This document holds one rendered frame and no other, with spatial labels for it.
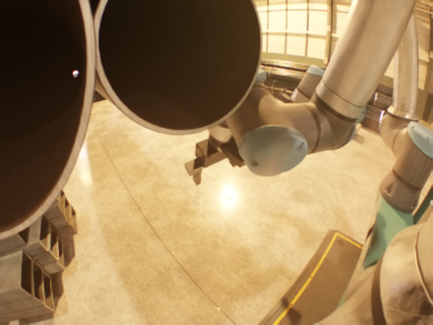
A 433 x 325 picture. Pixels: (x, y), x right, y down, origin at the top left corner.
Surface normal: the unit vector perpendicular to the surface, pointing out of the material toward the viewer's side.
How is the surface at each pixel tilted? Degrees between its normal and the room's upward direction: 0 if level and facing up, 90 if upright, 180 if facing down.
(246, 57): 79
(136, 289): 0
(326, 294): 0
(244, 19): 109
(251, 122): 51
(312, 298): 0
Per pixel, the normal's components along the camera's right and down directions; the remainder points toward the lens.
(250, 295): 0.00, -0.85
